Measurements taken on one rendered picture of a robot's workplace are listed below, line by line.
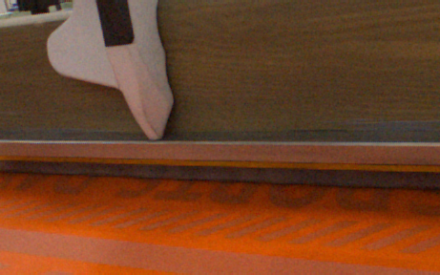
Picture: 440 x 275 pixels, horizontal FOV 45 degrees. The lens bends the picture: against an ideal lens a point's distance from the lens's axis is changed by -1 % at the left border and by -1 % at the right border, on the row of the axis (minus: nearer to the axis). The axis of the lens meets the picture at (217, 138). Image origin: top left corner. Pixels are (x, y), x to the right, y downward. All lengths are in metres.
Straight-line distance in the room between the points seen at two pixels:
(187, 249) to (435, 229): 0.10
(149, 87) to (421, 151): 0.12
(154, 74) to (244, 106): 0.04
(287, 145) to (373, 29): 0.06
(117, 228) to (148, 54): 0.09
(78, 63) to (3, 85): 0.08
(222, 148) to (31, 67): 0.12
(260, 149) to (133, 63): 0.07
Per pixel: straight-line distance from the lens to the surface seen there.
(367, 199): 0.26
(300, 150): 0.24
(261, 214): 0.25
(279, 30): 0.24
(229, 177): 0.28
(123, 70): 0.25
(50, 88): 0.31
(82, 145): 0.29
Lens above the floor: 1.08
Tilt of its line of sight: 20 degrees down
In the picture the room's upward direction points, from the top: 10 degrees counter-clockwise
